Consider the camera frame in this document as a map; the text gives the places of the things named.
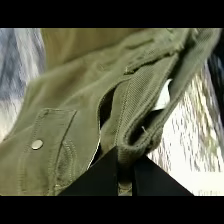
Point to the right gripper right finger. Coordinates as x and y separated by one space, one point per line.
154 181

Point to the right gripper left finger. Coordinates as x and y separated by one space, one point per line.
98 180

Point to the olive green trousers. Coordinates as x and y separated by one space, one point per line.
83 100

